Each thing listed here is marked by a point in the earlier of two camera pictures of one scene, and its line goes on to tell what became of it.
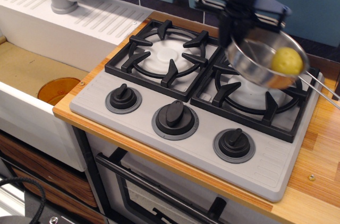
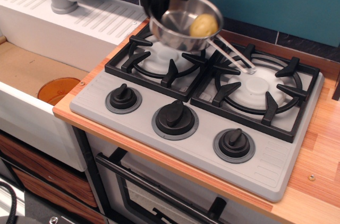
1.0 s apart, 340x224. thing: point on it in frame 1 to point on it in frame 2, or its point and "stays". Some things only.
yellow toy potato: x=287 y=60 to x=204 y=25
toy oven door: x=137 y=189 stays
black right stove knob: x=234 y=146 stays
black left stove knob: x=123 y=100 stays
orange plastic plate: x=54 y=90 stays
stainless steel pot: x=250 y=55 to x=189 y=21
